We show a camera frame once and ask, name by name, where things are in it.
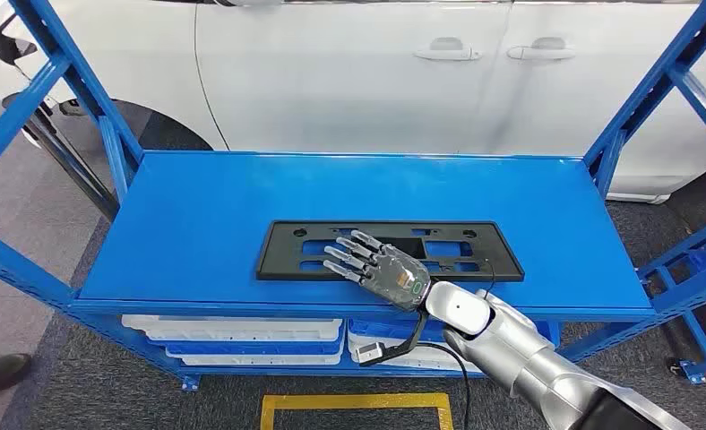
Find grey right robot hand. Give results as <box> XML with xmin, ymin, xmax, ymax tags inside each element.
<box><xmin>322</xmin><ymin>228</ymin><xmax>433</xmax><ymax>314</ymax></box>

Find black plastic frame part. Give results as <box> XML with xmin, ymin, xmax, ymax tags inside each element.
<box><xmin>255</xmin><ymin>220</ymin><xmax>525</xmax><ymax>283</ymax></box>

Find blue metal shelf rack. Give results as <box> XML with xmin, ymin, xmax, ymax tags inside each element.
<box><xmin>0</xmin><ymin>0</ymin><xmax>706</xmax><ymax>393</ymax></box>

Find white plastic tray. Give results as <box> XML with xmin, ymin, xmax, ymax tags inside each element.
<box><xmin>347</xmin><ymin>331</ymin><xmax>485</xmax><ymax>375</ymax></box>
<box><xmin>121</xmin><ymin>314</ymin><xmax>343</xmax><ymax>342</ymax></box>
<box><xmin>166</xmin><ymin>349</ymin><xmax>342</xmax><ymax>366</ymax></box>

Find yellow floor tape square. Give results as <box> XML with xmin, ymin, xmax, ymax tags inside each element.
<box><xmin>260</xmin><ymin>392</ymin><xmax>455</xmax><ymax>430</ymax></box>

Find blue plastic tray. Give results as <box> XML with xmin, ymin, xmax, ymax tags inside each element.
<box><xmin>151</xmin><ymin>339</ymin><xmax>345</xmax><ymax>357</ymax></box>

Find white car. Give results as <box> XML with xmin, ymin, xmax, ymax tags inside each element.
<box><xmin>0</xmin><ymin>0</ymin><xmax>706</xmax><ymax>206</ymax></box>

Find person's black shoe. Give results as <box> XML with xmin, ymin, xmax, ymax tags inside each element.
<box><xmin>0</xmin><ymin>353</ymin><xmax>34</xmax><ymax>400</ymax></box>

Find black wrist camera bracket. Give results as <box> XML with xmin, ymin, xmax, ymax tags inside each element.
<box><xmin>358</xmin><ymin>309</ymin><xmax>430</xmax><ymax>369</ymax></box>

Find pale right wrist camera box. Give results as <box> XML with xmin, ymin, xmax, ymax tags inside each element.
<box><xmin>356</xmin><ymin>342</ymin><xmax>387</xmax><ymax>366</ymax></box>

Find black camera cable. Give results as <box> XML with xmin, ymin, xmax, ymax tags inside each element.
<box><xmin>415</xmin><ymin>340</ymin><xmax>473</xmax><ymax>430</ymax></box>

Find white car door handle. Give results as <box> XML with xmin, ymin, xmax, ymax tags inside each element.
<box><xmin>505</xmin><ymin>36</ymin><xmax>577</xmax><ymax>62</ymax></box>
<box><xmin>413</xmin><ymin>36</ymin><xmax>484</xmax><ymax>63</ymax></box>

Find blue metal rack frame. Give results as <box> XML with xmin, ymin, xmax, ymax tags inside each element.
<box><xmin>637</xmin><ymin>207</ymin><xmax>706</xmax><ymax>387</ymax></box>

